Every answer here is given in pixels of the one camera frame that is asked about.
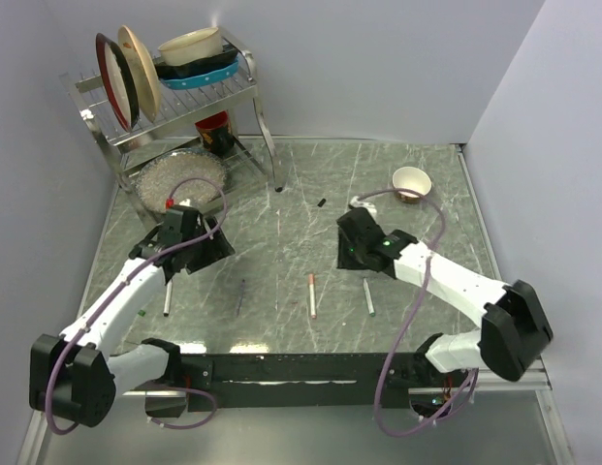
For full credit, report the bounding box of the green marker pen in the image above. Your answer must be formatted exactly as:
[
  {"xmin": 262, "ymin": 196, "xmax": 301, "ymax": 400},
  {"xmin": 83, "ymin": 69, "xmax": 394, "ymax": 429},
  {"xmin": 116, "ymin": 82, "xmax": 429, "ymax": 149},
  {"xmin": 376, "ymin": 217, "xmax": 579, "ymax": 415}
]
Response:
[{"xmin": 363, "ymin": 277, "xmax": 376, "ymax": 317}]

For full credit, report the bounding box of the pink marker pen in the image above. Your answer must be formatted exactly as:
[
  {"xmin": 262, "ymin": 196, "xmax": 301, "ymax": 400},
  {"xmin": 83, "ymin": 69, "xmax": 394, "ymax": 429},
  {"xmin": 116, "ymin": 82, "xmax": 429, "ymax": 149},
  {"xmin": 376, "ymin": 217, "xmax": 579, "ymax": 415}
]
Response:
[{"xmin": 308, "ymin": 273, "xmax": 317, "ymax": 320}]

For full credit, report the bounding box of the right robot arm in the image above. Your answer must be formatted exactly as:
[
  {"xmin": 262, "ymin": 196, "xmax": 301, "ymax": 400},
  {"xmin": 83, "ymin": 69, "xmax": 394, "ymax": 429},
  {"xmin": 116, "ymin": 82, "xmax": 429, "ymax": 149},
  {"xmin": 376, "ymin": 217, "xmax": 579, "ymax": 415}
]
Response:
[{"xmin": 336, "ymin": 207, "xmax": 554, "ymax": 386}]

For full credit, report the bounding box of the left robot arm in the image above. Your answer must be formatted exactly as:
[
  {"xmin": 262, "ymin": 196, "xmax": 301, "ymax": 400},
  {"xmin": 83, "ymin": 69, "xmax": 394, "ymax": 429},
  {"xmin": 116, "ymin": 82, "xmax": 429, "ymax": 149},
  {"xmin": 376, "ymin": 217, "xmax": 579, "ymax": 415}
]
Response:
[{"xmin": 28, "ymin": 204, "xmax": 235, "ymax": 427}]

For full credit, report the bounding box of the purple pen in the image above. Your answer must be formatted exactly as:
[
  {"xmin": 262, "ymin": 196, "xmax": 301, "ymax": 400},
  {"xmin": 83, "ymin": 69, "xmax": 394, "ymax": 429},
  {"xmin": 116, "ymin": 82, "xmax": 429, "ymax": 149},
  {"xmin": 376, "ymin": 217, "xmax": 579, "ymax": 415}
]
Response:
[{"xmin": 235, "ymin": 279, "xmax": 246, "ymax": 317}]

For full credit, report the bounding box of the black tipped white pen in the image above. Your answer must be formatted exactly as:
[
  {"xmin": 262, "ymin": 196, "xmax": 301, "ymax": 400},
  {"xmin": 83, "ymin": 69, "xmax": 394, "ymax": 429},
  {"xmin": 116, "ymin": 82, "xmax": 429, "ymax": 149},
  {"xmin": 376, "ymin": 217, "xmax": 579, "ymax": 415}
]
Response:
[{"xmin": 163, "ymin": 280, "xmax": 174, "ymax": 318}]

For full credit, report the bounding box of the clear glass plate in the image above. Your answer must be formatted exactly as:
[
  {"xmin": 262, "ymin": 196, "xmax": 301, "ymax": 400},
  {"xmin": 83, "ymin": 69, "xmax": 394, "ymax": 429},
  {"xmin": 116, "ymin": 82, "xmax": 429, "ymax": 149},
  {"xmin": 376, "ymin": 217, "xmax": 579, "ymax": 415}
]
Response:
[{"xmin": 135, "ymin": 148, "xmax": 228, "ymax": 213}]

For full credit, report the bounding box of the small cream bowl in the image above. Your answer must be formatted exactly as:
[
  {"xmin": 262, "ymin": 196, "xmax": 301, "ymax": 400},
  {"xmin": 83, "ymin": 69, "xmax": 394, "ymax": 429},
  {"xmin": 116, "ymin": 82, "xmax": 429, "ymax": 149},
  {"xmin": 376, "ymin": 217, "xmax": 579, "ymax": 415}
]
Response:
[{"xmin": 392, "ymin": 167, "xmax": 432, "ymax": 203}]

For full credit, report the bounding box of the steel dish rack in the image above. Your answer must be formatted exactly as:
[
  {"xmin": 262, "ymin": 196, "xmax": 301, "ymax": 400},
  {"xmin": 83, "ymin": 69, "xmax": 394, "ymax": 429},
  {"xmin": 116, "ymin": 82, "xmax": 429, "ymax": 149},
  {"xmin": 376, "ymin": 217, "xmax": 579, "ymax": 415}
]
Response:
[{"xmin": 60, "ymin": 27, "xmax": 285, "ymax": 230}]

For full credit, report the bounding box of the red black cup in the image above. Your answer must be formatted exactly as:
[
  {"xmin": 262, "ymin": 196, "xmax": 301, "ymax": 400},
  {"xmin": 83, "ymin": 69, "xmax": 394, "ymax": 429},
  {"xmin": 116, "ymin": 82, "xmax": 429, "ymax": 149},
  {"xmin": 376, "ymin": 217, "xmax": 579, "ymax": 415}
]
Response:
[{"xmin": 195, "ymin": 111, "xmax": 235, "ymax": 156}]

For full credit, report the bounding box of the black base bar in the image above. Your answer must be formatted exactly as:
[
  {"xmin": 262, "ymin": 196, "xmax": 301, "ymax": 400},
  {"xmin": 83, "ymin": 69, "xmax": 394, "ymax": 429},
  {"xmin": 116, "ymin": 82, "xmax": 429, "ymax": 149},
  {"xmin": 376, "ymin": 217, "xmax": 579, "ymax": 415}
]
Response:
[{"xmin": 143, "ymin": 352, "xmax": 471, "ymax": 419}]

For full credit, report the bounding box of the blue dotted dish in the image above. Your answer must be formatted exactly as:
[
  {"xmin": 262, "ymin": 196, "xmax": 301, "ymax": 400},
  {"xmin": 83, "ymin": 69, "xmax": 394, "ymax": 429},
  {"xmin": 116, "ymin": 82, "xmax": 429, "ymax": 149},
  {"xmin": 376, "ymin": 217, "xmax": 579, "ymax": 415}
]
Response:
[{"xmin": 159, "ymin": 59, "xmax": 239, "ymax": 90}]

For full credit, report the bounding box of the red black rimmed plate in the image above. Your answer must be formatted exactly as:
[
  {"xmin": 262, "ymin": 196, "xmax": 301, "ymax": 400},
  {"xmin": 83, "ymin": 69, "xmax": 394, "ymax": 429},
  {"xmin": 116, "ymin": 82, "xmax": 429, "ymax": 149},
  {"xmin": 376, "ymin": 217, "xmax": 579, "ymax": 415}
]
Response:
[{"xmin": 95, "ymin": 33, "xmax": 140, "ymax": 133}]

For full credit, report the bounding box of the beige plate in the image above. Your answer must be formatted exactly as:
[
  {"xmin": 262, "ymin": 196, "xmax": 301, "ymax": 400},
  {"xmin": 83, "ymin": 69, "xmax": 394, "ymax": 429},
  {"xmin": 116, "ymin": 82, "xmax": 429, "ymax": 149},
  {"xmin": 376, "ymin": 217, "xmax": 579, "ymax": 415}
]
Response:
[{"xmin": 117, "ymin": 25, "xmax": 161, "ymax": 122}]

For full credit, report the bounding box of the black tray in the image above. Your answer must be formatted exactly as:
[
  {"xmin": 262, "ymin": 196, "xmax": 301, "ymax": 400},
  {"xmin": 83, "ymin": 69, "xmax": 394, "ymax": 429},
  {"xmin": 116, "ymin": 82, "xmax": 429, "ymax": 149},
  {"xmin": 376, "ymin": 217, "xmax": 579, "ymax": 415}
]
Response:
[{"xmin": 155, "ymin": 45, "xmax": 238, "ymax": 80}]

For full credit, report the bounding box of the cream bowl on rack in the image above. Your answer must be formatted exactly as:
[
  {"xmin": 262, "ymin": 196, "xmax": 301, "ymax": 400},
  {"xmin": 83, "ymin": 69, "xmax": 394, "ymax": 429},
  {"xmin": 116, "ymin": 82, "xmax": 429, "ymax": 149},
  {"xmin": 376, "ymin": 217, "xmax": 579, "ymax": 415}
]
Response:
[{"xmin": 158, "ymin": 27, "xmax": 223, "ymax": 66}]

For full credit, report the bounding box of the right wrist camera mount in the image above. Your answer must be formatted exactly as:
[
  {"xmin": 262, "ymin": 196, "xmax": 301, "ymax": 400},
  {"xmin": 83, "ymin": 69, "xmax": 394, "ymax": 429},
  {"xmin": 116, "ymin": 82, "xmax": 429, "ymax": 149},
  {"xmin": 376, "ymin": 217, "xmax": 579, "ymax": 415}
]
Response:
[{"xmin": 348, "ymin": 196, "xmax": 377, "ymax": 219}]

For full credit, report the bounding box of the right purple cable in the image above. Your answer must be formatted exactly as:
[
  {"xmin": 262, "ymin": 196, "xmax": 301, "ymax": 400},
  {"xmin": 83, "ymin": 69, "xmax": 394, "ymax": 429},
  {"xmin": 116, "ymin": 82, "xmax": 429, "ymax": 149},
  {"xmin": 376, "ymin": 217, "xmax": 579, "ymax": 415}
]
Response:
[{"xmin": 361, "ymin": 188, "xmax": 479, "ymax": 437}]

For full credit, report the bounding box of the purple cable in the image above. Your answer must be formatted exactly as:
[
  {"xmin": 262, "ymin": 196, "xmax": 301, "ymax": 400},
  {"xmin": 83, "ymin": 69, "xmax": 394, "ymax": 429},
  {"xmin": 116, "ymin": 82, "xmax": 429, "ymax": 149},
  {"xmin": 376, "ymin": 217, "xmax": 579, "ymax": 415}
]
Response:
[
  {"xmin": 361, "ymin": 188, "xmax": 479, "ymax": 437},
  {"xmin": 44, "ymin": 176, "xmax": 229, "ymax": 436}
]

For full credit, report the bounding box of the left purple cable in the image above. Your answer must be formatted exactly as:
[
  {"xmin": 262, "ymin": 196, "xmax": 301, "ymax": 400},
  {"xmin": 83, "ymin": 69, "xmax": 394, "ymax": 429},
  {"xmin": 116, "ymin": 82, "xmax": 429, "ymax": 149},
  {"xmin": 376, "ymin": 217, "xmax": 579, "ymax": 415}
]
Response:
[{"xmin": 44, "ymin": 176, "xmax": 229, "ymax": 436}]

